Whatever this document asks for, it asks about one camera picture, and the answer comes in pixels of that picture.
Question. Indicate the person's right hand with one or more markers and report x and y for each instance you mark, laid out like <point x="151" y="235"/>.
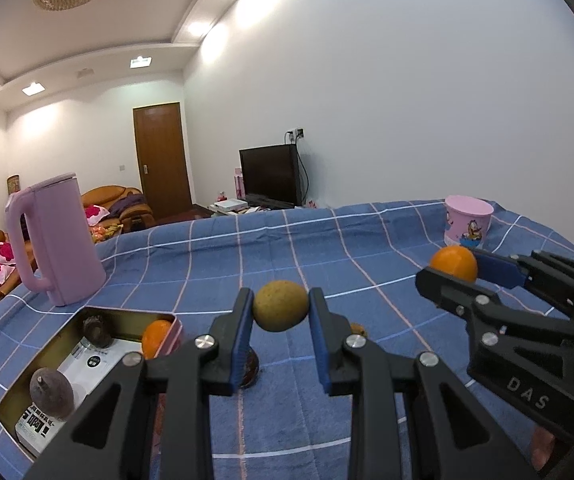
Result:
<point x="542" y="452"/>

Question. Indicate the blue checked blanket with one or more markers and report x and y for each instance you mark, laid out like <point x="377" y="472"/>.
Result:
<point x="317" y="240"/>

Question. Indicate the large reddish brown fruit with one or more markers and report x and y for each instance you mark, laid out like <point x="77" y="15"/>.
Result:
<point x="51" y="395"/>

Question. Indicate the white printed paper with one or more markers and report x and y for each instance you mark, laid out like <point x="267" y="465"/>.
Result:
<point x="102" y="365"/>

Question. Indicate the purple cloth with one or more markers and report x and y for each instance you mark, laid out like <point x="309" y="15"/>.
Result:
<point x="129" y="204"/>

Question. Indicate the pink cartoon bucket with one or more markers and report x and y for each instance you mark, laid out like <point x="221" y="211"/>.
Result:
<point x="467" y="225"/>

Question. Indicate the pink plastic pitcher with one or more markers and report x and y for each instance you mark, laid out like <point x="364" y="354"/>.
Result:
<point x="62" y="240"/>

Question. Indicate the black television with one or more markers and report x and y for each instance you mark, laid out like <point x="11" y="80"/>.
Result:
<point x="269" y="175"/>

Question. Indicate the square ceiling light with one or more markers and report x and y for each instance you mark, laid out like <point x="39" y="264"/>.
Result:
<point x="32" y="88"/>
<point x="141" y="61"/>

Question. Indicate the small wall picture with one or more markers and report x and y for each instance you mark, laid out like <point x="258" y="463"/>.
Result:
<point x="13" y="183"/>

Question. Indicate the brown wooden door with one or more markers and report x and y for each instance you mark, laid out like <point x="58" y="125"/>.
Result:
<point x="162" y="160"/>

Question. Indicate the small dark mangosteen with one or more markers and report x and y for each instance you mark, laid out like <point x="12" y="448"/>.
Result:
<point x="251" y="367"/>

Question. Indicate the wall socket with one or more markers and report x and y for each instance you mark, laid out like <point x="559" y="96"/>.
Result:
<point x="296" y="134"/>

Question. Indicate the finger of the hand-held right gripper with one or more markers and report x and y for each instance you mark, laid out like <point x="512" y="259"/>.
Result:
<point x="447" y="285"/>
<point x="502" y="270"/>

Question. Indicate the green brown kiwi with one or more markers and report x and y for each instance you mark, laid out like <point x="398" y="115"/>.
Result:
<point x="359" y="331"/>
<point x="281" y="305"/>

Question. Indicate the white flat box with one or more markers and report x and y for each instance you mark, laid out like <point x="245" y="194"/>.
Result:
<point x="228" y="205"/>

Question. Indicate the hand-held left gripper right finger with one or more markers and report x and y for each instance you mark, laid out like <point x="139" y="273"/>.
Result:
<point x="317" y="340"/>

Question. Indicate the pink tin box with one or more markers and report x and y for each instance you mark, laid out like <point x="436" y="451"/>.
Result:
<point x="62" y="340"/>

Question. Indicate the orange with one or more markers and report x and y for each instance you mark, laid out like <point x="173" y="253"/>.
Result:
<point x="156" y="337"/>
<point x="452" y="262"/>

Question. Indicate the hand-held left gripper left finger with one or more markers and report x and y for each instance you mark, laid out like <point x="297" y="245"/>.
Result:
<point x="243" y="345"/>

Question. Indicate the dark brown wrinkled fruit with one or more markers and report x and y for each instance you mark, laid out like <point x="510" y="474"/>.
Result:
<point x="97" y="332"/>

